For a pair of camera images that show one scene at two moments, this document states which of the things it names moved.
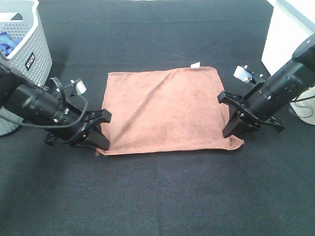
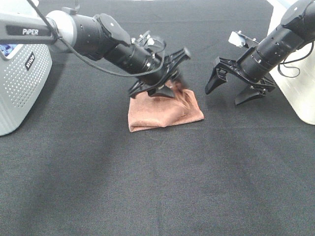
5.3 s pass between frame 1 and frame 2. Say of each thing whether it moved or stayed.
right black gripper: moved
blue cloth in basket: stayed
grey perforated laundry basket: stayed
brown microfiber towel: moved
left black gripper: moved
